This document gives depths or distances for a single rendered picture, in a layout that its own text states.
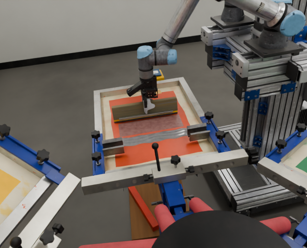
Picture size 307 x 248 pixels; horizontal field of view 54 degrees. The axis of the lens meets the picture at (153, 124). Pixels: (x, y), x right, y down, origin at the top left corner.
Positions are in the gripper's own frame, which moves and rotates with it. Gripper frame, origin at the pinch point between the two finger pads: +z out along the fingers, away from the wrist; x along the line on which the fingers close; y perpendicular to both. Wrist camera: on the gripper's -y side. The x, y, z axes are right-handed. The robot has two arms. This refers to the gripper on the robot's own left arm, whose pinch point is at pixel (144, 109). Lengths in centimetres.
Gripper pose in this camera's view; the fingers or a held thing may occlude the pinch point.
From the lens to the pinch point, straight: 165.7
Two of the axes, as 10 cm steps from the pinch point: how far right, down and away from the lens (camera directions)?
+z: 0.4, 8.2, 5.7
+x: -1.8, -5.5, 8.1
